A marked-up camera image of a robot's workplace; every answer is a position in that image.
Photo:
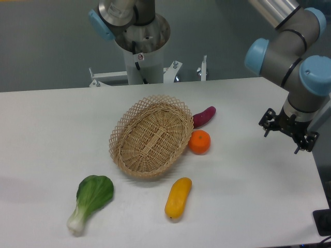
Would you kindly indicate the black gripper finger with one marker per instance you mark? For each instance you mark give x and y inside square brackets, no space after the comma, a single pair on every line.
[305,142]
[267,122]

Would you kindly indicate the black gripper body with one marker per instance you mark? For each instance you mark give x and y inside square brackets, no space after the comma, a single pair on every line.
[289,125]

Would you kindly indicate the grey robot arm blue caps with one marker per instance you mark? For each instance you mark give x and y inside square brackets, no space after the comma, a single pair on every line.
[141,34]

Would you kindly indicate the yellow mango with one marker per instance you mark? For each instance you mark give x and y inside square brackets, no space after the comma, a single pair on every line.
[177,198]

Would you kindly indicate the purple sweet potato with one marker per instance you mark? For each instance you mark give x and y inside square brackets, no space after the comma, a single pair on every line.
[203,117]

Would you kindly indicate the orange fruit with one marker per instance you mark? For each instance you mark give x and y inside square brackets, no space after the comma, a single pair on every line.
[199,142]

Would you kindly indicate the black device at table edge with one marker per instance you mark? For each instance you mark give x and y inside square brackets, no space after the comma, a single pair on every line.
[322,221]

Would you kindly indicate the woven wicker basket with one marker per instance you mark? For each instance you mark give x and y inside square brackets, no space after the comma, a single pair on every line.
[151,136]

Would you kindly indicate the green bok choy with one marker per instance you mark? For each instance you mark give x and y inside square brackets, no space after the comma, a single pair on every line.
[94,192]

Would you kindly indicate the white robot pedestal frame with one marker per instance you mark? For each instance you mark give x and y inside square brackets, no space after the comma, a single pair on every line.
[141,69]

